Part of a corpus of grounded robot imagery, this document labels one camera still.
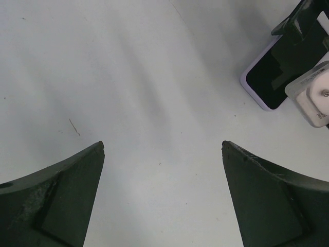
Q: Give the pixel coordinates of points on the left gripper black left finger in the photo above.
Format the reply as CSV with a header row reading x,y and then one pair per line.
x,y
53,206

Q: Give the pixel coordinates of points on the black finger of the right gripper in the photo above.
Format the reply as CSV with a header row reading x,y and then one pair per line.
x,y
298,24

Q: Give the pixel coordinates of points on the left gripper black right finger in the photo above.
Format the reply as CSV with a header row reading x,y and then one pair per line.
x,y
275,206

